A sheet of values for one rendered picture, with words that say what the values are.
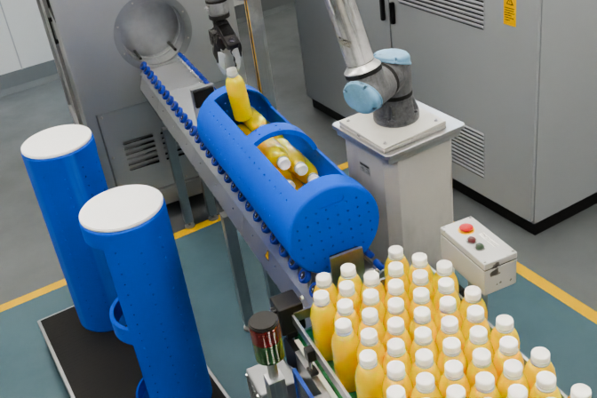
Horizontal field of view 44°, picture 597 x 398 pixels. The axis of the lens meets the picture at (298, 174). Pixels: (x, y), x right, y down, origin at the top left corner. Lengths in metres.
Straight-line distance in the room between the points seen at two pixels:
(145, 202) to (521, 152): 1.92
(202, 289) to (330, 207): 1.83
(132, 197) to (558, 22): 1.97
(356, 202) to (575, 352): 1.51
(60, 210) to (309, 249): 1.32
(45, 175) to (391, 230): 1.36
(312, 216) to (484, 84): 1.89
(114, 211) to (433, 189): 1.05
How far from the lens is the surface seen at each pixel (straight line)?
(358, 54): 2.23
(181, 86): 3.65
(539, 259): 3.79
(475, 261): 1.96
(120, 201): 2.55
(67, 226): 3.15
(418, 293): 1.85
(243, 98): 2.64
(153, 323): 2.63
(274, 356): 1.60
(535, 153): 3.67
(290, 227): 2.02
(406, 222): 2.50
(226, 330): 3.51
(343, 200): 2.05
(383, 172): 2.39
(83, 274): 3.28
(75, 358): 3.39
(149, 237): 2.45
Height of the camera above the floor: 2.27
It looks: 30 degrees down
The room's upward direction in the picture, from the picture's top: 8 degrees counter-clockwise
